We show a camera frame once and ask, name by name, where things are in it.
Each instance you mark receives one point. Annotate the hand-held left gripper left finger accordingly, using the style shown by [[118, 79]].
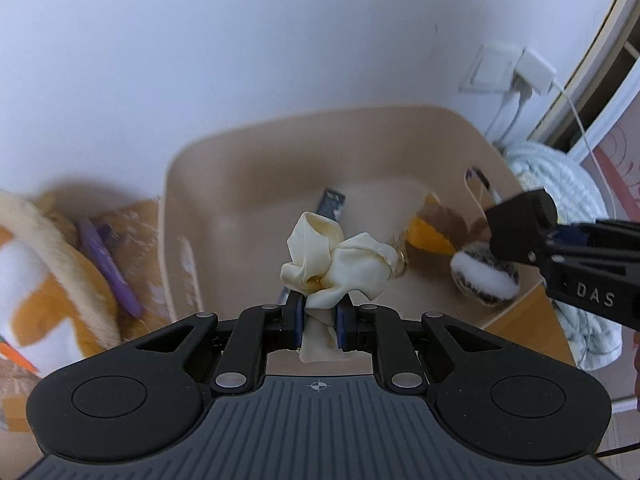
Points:
[[296, 321]]

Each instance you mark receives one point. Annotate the dark foil sachet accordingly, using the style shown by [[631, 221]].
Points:
[[331, 205]]

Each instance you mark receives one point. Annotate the wooden cabinet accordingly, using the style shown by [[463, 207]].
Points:
[[590, 45]]

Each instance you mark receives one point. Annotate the pink patterned panel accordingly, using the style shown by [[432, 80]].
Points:
[[622, 160]]

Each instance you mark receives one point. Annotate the orange white plush toy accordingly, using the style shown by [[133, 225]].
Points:
[[55, 280]]

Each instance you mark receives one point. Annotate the cream satin scrunchie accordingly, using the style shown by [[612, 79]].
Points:
[[350, 265]]

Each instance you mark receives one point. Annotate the white wall socket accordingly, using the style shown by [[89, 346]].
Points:
[[487, 67]]

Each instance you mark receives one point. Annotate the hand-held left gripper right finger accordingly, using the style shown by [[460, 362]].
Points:
[[343, 322]]

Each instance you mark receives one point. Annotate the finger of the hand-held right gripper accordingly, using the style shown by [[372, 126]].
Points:
[[595, 232], [520, 225]]

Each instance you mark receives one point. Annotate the white charger block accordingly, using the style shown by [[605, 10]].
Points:
[[537, 70]]

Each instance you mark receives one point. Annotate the orange floral patterned cloth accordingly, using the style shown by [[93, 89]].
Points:
[[142, 240]]

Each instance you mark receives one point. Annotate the purple pen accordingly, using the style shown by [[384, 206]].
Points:
[[112, 265]]

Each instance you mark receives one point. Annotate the grey striped hedgehog plush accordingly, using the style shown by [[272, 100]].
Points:
[[480, 275]]

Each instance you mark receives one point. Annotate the beige plastic container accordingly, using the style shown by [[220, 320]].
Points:
[[260, 180]]

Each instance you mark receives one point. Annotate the light blue towel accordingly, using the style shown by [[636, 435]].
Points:
[[550, 170]]

